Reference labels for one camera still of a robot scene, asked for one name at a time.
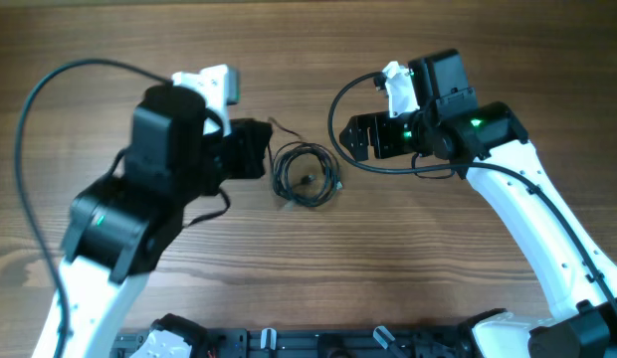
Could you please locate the black USB cable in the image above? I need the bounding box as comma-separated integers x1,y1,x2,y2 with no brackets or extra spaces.
266,116,345,210

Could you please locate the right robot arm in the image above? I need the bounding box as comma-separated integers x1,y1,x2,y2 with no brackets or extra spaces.
329,49,617,357

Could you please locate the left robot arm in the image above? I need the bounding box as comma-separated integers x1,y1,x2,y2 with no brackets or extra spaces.
33,85,273,357

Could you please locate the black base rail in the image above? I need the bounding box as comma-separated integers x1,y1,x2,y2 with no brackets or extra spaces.
109,313,478,358

